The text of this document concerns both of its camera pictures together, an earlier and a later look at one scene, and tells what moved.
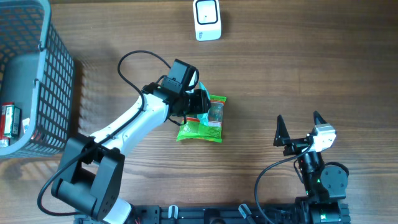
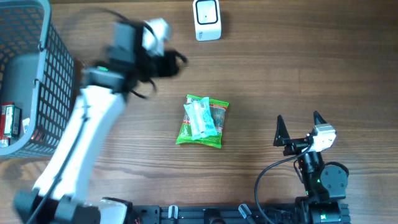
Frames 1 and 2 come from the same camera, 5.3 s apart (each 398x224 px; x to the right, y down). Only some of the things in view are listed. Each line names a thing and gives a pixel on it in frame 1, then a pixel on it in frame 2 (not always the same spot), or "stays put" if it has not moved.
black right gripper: [283, 137] stays put
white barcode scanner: [207, 20] stays put
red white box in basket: [4, 140] stays put
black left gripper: [203, 104] -> [173, 60]
